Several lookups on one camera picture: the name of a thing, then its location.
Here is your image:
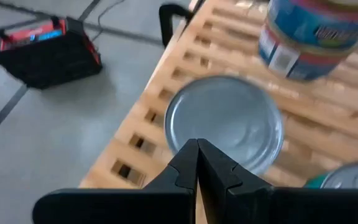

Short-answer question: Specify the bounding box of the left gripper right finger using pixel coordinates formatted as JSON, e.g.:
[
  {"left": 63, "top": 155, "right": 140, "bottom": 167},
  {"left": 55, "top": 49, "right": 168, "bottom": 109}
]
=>
[{"left": 196, "top": 138, "right": 358, "bottom": 224}]

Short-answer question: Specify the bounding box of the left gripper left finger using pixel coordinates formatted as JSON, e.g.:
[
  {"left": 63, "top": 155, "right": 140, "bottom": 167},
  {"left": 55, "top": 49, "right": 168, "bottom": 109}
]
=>
[{"left": 32, "top": 138, "right": 200, "bottom": 224}]

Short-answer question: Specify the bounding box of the silver lid tuna can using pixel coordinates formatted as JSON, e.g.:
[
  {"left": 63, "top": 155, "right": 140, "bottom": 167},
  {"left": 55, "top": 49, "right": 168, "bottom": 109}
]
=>
[{"left": 163, "top": 74, "right": 285, "bottom": 177}]

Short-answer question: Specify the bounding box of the green label tuna can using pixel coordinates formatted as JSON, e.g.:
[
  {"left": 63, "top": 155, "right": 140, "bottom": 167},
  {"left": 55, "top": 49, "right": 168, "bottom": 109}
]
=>
[{"left": 303, "top": 161, "right": 358, "bottom": 190}]

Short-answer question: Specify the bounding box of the wooden slatted shelf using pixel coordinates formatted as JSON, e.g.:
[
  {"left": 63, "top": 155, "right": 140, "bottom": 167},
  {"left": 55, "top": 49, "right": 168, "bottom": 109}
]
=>
[{"left": 78, "top": 0, "right": 358, "bottom": 224}]

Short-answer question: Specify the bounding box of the red black tool case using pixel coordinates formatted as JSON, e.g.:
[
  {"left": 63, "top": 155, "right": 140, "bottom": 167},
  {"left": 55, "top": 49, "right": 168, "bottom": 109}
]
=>
[{"left": 0, "top": 16, "right": 103, "bottom": 90}]

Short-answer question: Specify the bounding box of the black frame clamp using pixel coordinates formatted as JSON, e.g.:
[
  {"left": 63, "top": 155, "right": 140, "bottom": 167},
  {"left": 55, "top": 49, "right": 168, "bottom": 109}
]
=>
[{"left": 158, "top": 2, "right": 198, "bottom": 48}]

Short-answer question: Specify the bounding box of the black floor cable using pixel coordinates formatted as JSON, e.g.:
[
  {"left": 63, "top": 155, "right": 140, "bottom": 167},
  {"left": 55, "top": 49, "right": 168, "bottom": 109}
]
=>
[{"left": 91, "top": 0, "right": 127, "bottom": 42}]

